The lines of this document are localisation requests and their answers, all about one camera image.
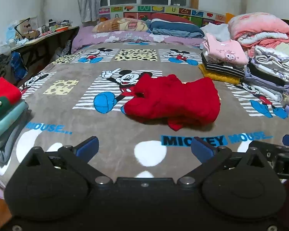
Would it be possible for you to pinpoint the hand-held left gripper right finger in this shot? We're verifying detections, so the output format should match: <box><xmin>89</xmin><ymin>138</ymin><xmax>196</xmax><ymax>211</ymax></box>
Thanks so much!
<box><xmin>178</xmin><ymin>138</ymin><xmax>266</xmax><ymax>188</ymax></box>

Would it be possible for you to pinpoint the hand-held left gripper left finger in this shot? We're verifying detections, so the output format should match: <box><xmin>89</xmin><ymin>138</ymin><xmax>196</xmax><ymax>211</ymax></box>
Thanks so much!
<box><xmin>24</xmin><ymin>136</ymin><xmax>113</xmax><ymax>188</ymax></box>

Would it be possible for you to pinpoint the red knitted sweater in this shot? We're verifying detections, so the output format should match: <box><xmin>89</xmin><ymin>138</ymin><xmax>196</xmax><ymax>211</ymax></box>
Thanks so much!
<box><xmin>123</xmin><ymin>74</ymin><xmax>221</xmax><ymax>131</ymax></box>

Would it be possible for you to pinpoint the cartoon mouse printed blanket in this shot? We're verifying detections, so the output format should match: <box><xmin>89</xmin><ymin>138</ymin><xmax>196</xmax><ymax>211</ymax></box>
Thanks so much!
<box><xmin>0</xmin><ymin>41</ymin><xmax>289</xmax><ymax>194</ymax></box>

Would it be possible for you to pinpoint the lavender folded garment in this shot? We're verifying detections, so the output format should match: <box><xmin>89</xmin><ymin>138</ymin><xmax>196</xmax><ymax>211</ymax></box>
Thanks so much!
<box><xmin>243</xmin><ymin>67</ymin><xmax>289</xmax><ymax>102</ymax></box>

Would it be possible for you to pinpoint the yellow folded garment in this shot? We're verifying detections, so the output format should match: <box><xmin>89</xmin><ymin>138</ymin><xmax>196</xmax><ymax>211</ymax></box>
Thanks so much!
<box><xmin>199</xmin><ymin>64</ymin><xmax>241</xmax><ymax>85</ymax></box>

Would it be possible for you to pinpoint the teal folded garment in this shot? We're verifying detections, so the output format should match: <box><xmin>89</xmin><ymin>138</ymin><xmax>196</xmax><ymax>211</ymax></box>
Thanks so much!
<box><xmin>0</xmin><ymin>101</ymin><xmax>29</xmax><ymax>145</ymax></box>

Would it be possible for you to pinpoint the white patterned folded garment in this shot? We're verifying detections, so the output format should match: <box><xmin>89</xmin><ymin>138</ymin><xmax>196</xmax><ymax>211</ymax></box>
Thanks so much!
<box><xmin>252</xmin><ymin>45</ymin><xmax>289</xmax><ymax>81</ymax></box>

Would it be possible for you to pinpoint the black striped folded garment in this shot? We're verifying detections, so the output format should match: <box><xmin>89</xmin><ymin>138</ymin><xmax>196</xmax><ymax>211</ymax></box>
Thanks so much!
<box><xmin>201</xmin><ymin>52</ymin><xmax>245</xmax><ymax>79</ymax></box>

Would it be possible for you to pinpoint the red and green folded garment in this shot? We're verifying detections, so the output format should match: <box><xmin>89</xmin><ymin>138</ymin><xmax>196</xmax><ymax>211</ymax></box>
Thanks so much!
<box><xmin>0</xmin><ymin>77</ymin><xmax>23</xmax><ymax>127</ymax></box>

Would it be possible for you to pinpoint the grey patterned cloth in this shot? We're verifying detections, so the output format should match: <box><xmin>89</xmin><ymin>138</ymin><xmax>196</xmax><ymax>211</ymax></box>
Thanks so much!
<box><xmin>50</xmin><ymin>40</ymin><xmax>71</xmax><ymax>62</ymax></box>

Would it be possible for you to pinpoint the pink folded garment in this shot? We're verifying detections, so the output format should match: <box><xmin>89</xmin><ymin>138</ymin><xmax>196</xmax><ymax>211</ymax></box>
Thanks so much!
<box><xmin>202</xmin><ymin>33</ymin><xmax>249</xmax><ymax>65</ymax></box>

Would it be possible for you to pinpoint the blue bag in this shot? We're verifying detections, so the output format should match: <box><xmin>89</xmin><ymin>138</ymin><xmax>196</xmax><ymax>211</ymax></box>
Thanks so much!
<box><xmin>11</xmin><ymin>52</ymin><xmax>28</xmax><ymax>81</ymax></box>

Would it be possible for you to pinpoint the dark wooden desk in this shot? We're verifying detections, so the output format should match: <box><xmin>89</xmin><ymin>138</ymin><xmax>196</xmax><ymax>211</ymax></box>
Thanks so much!
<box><xmin>11</xmin><ymin>25</ymin><xmax>80</xmax><ymax>77</ymax></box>

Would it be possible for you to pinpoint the dark garment pile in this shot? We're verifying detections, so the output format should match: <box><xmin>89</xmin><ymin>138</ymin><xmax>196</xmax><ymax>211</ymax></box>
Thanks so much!
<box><xmin>0</xmin><ymin>53</ymin><xmax>13</xmax><ymax>77</ymax></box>

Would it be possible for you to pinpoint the pink folded blanket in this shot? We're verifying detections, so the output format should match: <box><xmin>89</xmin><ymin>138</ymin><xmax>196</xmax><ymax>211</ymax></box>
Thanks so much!
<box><xmin>228</xmin><ymin>12</ymin><xmax>289</xmax><ymax>49</ymax></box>

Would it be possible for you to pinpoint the purple printed quilt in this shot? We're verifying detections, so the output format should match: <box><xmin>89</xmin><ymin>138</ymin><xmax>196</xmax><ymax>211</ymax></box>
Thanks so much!
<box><xmin>71</xmin><ymin>26</ymin><xmax>205</xmax><ymax>53</ymax></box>

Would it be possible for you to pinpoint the white grey garment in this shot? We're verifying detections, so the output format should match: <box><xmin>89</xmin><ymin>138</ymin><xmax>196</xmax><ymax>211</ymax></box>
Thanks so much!
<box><xmin>200</xmin><ymin>22</ymin><xmax>232</xmax><ymax>42</ymax></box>

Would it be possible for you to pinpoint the pile of small desk items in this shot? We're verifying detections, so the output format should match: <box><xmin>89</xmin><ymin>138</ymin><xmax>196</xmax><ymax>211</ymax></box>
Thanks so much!
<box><xmin>39</xmin><ymin>19</ymin><xmax>74</xmax><ymax>33</ymax></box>

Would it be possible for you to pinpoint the blue folded quilt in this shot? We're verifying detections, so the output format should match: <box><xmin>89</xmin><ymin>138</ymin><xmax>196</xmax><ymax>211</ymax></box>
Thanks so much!
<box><xmin>147</xmin><ymin>18</ymin><xmax>205</xmax><ymax>39</ymax></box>

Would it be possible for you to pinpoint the orange printed pillow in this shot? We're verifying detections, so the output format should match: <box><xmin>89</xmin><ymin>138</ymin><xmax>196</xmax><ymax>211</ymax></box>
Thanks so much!
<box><xmin>92</xmin><ymin>17</ymin><xmax>150</xmax><ymax>33</ymax></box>

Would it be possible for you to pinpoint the pile of plastic bags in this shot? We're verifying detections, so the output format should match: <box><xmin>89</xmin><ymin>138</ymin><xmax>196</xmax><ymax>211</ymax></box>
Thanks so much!
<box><xmin>0</xmin><ymin>23</ymin><xmax>27</xmax><ymax>60</ymax></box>

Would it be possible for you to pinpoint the white printed box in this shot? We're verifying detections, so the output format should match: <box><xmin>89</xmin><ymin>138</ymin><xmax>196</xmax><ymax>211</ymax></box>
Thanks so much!
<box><xmin>19</xmin><ymin>17</ymin><xmax>38</xmax><ymax>33</ymax></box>

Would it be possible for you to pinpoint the red pillow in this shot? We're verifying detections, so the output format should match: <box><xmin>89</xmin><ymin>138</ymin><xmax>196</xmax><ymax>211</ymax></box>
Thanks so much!
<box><xmin>150</xmin><ymin>13</ymin><xmax>195</xmax><ymax>24</ymax></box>

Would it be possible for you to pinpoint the black desk lamp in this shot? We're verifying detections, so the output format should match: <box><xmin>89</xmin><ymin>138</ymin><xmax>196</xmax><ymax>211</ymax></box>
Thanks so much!
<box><xmin>15</xmin><ymin>17</ymin><xmax>31</xmax><ymax>36</ymax></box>

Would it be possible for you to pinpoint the grey curtain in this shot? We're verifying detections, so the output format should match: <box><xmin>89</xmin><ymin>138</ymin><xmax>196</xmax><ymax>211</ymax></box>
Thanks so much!
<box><xmin>77</xmin><ymin>0</ymin><xmax>102</xmax><ymax>23</ymax></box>

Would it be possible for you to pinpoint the colourful printed headboard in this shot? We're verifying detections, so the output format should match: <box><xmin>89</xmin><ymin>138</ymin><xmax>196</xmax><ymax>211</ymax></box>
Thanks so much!
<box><xmin>98</xmin><ymin>4</ymin><xmax>228</xmax><ymax>26</ymax></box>

